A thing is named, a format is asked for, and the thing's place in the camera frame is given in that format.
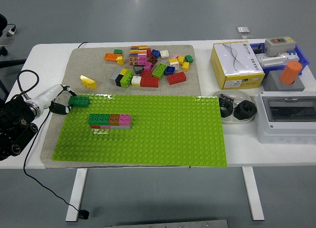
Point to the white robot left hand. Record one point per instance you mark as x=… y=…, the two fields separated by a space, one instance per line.
x=47 y=97

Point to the dark green long brick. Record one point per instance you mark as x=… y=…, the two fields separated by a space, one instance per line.
x=98 y=119
x=80 y=101

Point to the orange long brick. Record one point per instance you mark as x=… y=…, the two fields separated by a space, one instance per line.
x=111 y=56

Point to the orange-brown square brick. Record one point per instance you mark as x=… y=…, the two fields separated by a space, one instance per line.
x=134 y=60

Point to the pink square brick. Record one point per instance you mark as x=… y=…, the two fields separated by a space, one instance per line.
x=142 y=59
x=125 y=119

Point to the multicolour brick block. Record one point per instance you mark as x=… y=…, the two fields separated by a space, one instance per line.
x=138 y=49

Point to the lime green studded baseplate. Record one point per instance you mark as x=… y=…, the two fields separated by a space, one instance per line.
x=160 y=134

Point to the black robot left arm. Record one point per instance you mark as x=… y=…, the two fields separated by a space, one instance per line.
x=12 y=119

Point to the yellow curved brick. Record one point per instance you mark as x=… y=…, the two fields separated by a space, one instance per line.
x=89 y=83

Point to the light grey brick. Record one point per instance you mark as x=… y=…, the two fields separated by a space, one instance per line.
x=114 y=76

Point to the brown square brick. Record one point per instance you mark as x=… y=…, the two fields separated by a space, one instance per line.
x=114 y=120

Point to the black brick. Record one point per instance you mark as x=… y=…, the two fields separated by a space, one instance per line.
x=119 y=80

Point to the grey long brick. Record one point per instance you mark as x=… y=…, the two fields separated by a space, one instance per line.
x=121 y=127

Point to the lime green long brick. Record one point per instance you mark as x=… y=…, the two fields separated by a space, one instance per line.
x=126 y=79
x=158 y=71

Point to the small yellow brick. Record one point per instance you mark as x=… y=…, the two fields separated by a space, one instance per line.
x=120 y=60
x=181 y=59
x=185 y=66

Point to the small dark green brick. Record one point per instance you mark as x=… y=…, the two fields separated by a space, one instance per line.
x=189 y=58
x=118 y=51

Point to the white square brick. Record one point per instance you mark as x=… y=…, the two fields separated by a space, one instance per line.
x=135 y=80
x=164 y=53

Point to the dark grey brick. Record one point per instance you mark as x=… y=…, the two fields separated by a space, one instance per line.
x=138 y=69

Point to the red stepped brick block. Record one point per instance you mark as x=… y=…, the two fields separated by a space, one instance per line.
x=149 y=82

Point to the small pink brick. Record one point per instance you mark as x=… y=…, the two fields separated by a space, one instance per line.
x=148 y=66

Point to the dark brown brick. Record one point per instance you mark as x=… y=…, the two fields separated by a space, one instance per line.
x=153 y=60

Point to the blue square brick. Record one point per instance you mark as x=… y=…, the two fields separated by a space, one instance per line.
x=155 y=53
x=169 y=70

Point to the white brick with hole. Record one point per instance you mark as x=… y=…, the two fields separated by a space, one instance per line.
x=171 y=61

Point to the red long brick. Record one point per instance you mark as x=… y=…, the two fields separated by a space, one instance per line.
x=176 y=78

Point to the pink flat brick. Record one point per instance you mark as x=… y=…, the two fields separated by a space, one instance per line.
x=174 y=56

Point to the grey-brown table mat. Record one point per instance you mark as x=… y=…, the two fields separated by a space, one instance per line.
x=103 y=89

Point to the black office chair base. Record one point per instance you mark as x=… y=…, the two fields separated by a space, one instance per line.
x=3 y=51

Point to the grey flat panel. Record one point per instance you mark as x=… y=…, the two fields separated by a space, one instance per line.
x=6 y=41

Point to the white power adapter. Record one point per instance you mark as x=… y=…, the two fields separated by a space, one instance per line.
x=11 y=31

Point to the black round object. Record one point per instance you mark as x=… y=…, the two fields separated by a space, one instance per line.
x=2 y=23

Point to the white table leg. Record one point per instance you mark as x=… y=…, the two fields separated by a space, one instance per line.
x=76 y=196
x=254 y=196

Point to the grey metal plate with screws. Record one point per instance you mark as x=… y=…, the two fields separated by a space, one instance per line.
x=168 y=224

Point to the small purple circuit board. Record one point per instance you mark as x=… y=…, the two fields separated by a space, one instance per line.
x=225 y=97

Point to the small black hex nut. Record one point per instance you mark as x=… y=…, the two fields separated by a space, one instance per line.
x=229 y=112

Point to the white and yellow cardboard box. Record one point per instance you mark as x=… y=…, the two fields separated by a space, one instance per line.
x=234 y=60

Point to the white dish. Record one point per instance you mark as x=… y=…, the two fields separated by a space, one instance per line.
x=243 y=96

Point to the large black hex nut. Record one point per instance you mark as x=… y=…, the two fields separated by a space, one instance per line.
x=250 y=113

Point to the large silver floor plate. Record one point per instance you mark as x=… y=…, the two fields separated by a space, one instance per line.
x=243 y=30

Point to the small silver floor plate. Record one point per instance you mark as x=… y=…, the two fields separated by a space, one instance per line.
x=246 y=37

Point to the small black part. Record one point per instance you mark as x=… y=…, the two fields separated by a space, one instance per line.
x=258 y=49

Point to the grey square block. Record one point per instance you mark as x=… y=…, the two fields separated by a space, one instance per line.
x=271 y=82

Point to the white terminal block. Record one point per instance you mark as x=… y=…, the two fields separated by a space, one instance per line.
x=271 y=61

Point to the orange cylinder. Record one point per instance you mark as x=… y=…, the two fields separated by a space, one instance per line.
x=290 y=72

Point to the blue plastic bin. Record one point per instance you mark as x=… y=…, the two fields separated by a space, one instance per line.
x=302 y=57

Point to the grey switch box red button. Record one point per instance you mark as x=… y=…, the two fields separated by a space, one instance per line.
x=279 y=49

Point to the grey enclosure with clear lid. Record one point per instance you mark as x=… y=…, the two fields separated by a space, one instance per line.
x=284 y=134

